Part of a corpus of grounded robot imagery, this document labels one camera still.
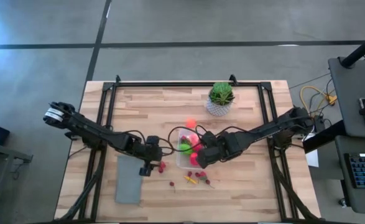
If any green toy fruit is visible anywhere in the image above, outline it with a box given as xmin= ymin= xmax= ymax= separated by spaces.
xmin=179 ymin=143 xmax=194 ymax=156

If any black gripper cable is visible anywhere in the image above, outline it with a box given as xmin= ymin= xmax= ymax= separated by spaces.
xmin=167 ymin=124 xmax=233 ymax=154
xmin=107 ymin=124 xmax=174 ymax=156

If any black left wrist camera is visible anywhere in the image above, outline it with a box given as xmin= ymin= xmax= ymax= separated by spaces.
xmin=146 ymin=135 xmax=161 ymax=147

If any grey desk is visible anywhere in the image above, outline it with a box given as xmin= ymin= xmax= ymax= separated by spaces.
xmin=334 ymin=135 xmax=365 ymax=216
xmin=327 ymin=57 xmax=365 ymax=139

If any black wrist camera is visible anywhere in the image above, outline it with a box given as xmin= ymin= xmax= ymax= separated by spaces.
xmin=202 ymin=131 xmax=218 ymax=147
xmin=146 ymin=135 xmax=161 ymax=147

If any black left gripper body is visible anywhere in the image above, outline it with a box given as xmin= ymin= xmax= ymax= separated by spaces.
xmin=132 ymin=141 xmax=164 ymax=163

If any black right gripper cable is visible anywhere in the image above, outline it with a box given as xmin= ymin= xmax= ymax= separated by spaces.
xmin=167 ymin=124 xmax=233 ymax=154

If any green succulent in white pot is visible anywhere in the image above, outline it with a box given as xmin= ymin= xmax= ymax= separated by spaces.
xmin=206 ymin=81 xmax=236 ymax=118

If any white paper sheet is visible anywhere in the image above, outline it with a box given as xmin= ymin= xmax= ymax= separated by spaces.
xmin=305 ymin=133 xmax=320 ymax=169

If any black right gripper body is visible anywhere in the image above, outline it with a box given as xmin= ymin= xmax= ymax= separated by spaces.
xmin=197 ymin=133 xmax=236 ymax=169

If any yellow cable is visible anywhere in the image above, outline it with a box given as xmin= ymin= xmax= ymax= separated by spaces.
xmin=299 ymin=85 xmax=338 ymax=124

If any grey folded cloth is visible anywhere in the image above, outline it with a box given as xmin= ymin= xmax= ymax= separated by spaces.
xmin=114 ymin=154 xmax=145 ymax=205

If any clear plastic tupperware container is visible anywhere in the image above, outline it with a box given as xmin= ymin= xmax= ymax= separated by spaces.
xmin=175 ymin=128 xmax=208 ymax=170

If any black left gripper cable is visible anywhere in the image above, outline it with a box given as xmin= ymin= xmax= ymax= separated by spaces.
xmin=107 ymin=124 xmax=174 ymax=156

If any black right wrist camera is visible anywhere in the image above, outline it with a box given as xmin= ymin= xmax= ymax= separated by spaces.
xmin=202 ymin=131 xmax=218 ymax=147

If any black aluminium rig frame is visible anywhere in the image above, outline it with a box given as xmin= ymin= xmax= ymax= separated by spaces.
xmin=55 ymin=74 xmax=319 ymax=223

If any black pole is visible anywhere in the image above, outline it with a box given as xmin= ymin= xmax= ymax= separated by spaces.
xmin=339 ymin=28 xmax=365 ymax=69

